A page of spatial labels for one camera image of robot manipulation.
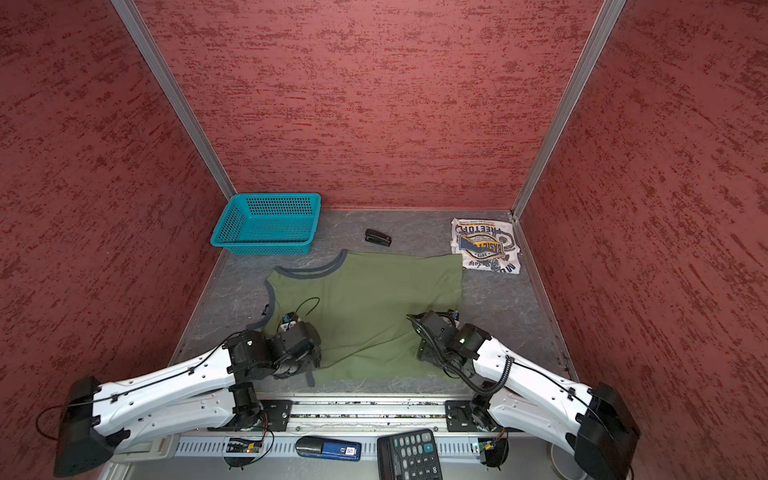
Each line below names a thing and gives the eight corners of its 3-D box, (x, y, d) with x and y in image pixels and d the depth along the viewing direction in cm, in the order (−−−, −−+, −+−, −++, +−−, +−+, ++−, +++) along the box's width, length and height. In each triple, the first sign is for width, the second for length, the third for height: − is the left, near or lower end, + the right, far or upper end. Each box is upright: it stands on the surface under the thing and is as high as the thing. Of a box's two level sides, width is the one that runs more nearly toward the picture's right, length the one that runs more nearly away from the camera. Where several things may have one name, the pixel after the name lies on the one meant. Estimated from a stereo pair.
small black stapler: (363, 240, 114) (362, 234, 112) (367, 233, 116) (367, 227, 114) (389, 249, 112) (389, 243, 109) (392, 241, 114) (393, 236, 111)
